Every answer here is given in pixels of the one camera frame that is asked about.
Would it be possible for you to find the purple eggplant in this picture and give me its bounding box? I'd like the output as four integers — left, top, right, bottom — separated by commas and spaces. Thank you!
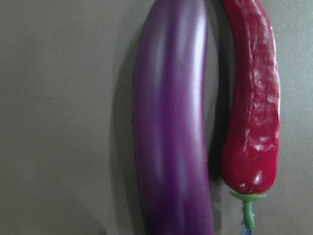
133, 0, 214, 235

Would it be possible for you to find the red chili pepper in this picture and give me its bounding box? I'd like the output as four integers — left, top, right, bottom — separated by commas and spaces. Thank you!
222, 0, 281, 230

